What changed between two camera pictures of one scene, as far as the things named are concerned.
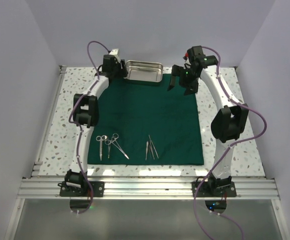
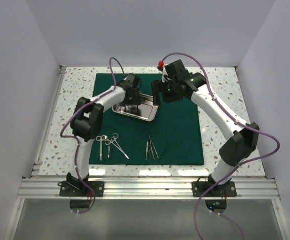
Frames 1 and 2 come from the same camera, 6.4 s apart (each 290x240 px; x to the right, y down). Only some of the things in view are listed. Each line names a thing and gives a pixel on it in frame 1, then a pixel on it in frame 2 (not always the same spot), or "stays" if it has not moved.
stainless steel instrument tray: (143, 72) -> (146, 111)
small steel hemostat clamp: (108, 142) stays
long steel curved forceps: (114, 142) stays
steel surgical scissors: (101, 139) stays
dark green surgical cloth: (145, 123) stays
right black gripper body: (186, 76) -> (169, 91)
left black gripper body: (119, 70) -> (135, 100)
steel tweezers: (151, 144) stays
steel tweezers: (146, 149) stays
